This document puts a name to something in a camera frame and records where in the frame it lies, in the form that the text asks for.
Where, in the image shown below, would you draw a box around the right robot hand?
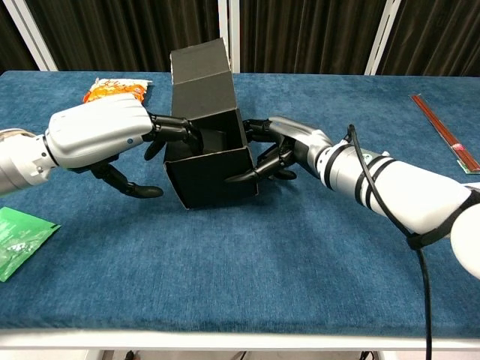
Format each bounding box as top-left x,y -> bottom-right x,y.
224,115 -> 335,185

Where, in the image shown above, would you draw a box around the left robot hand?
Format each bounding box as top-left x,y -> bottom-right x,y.
43,93 -> 200,199

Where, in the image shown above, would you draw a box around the black paper box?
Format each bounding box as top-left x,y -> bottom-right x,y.
163,39 -> 260,211

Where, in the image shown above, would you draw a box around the orange snack packet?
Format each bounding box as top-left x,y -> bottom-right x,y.
82,77 -> 154,105

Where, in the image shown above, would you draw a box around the black pleated curtain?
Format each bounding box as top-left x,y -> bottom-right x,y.
239,0 -> 387,74
376,0 -> 480,78
0,7 -> 38,74
22,0 -> 222,72

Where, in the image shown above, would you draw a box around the green sachet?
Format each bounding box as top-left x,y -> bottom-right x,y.
0,205 -> 62,283

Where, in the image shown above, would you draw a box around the red-brown chopsticks in wrapper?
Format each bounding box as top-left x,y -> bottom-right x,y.
409,93 -> 480,176

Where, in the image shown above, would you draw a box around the blue table mat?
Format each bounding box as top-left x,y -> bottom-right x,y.
0,70 -> 480,337

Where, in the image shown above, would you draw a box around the white frame post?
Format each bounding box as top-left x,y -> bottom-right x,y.
365,0 -> 401,76
0,0 -> 59,72
217,0 -> 241,74

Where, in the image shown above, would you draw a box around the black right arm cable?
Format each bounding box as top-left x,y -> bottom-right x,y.
344,124 -> 434,360

